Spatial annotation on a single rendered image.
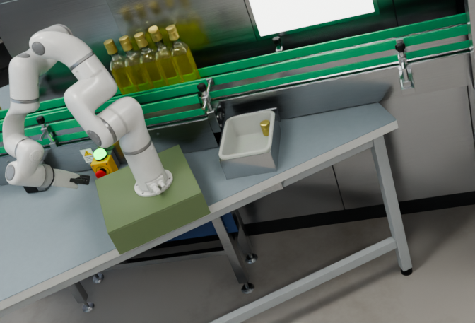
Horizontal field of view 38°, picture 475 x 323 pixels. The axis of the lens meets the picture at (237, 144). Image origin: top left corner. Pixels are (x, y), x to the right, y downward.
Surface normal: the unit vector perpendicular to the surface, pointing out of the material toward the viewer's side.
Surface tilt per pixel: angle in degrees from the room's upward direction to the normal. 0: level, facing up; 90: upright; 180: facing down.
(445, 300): 0
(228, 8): 90
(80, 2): 90
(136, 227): 90
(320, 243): 0
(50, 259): 0
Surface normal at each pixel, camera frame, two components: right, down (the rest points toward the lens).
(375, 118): -0.29, -0.77
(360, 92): -0.11, 0.61
